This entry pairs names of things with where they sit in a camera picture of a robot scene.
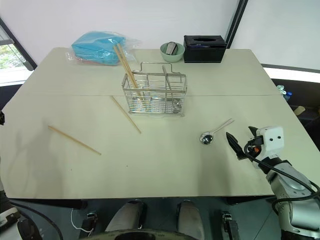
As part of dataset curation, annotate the thin white cable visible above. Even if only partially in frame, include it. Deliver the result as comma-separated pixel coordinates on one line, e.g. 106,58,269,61
70,208,94,236

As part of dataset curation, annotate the black table caster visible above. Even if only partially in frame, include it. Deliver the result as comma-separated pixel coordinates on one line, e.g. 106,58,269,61
220,210,240,240
81,210,99,232

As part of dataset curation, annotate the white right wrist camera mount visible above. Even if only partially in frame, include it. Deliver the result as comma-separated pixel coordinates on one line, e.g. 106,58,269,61
254,125,285,159

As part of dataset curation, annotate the black floor cable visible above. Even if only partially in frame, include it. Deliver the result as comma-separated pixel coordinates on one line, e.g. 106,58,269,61
8,199,65,240

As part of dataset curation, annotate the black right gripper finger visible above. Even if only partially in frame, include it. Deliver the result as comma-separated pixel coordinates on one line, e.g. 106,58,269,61
247,125,259,138
225,131,245,161

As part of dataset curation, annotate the grey object in bowl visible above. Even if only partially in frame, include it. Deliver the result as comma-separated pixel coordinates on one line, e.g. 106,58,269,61
164,42,179,55

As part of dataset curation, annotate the grey rounded robot foot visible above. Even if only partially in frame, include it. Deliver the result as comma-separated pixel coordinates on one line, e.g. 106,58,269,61
175,199,205,240
104,199,148,233

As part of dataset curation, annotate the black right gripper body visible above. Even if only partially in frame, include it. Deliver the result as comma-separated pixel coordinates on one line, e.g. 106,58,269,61
243,135,264,161

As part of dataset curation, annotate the silver wire cutlery rack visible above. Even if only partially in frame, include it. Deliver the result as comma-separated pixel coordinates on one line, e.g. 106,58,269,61
121,61,188,117

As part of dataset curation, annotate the black wall post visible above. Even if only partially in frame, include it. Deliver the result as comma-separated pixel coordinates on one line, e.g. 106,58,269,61
224,0,246,50

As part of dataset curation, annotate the clear plastic bottle blue cap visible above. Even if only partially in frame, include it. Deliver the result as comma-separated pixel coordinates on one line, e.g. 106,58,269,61
275,84,293,102

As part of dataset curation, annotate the black window frame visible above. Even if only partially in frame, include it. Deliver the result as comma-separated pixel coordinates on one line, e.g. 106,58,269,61
0,16,38,87

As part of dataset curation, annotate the pale green bowl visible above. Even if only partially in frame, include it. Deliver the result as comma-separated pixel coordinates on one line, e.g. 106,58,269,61
159,41,186,63

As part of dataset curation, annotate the wooden chopstick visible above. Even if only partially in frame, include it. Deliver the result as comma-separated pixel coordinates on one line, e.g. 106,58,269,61
47,125,102,156
116,43,147,107
113,45,144,107
110,95,142,134

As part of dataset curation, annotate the blue cloth pack in plastic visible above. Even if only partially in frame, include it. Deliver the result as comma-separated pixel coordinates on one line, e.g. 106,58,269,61
70,30,142,67

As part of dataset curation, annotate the silver metal spoon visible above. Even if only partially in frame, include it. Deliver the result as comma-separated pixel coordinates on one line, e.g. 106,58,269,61
199,118,236,146
162,65,183,113

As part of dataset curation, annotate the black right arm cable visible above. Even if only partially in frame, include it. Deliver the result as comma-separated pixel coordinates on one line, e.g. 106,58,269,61
243,141,320,214

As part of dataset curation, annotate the black tissue box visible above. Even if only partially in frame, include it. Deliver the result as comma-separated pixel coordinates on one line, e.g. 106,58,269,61
183,34,228,64

